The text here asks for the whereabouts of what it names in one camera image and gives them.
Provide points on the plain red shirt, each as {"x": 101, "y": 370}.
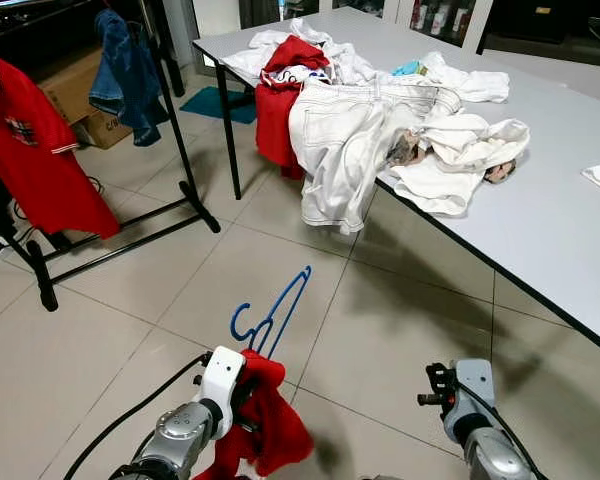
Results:
{"x": 270, "y": 430}

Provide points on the blue plastic hanger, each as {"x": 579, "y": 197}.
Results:
{"x": 280, "y": 320}

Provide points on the white mesh jersey brown print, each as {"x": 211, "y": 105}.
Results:
{"x": 470, "y": 140}

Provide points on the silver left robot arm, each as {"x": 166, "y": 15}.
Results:
{"x": 175, "y": 440}

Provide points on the black metal clothes rack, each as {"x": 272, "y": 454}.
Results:
{"x": 130, "y": 235}

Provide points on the cream white jeans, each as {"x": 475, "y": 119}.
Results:
{"x": 345, "y": 140}

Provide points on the red garment with white trim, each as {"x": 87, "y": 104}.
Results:
{"x": 275, "y": 120}

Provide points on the teal floor mat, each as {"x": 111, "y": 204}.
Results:
{"x": 218, "y": 103}

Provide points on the white garment with teal patch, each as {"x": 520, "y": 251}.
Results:
{"x": 470, "y": 83}

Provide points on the small printed cardboard box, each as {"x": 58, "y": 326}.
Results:
{"x": 105, "y": 128}

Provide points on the teal cloth patch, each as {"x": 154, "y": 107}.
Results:
{"x": 410, "y": 68}

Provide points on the red polo shirt white collar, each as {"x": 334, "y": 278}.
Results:
{"x": 40, "y": 160}

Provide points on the white crumpled shirt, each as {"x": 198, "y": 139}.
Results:
{"x": 348, "y": 62}

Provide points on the blue denim garment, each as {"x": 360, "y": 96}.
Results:
{"x": 128, "y": 70}

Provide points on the large brown cardboard box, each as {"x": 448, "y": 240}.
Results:
{"x": 68, "y": 90}

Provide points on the white glass door cabinet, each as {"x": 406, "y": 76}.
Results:
{"x": 485, "y": 25}

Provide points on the clear plastic water bottle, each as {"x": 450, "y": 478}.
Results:
{"x": 284, "y": 8}

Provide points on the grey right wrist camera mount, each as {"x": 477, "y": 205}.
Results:
{"x": 473, "y": 385}

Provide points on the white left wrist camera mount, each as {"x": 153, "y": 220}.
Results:
{"x": 220, "y": 375}

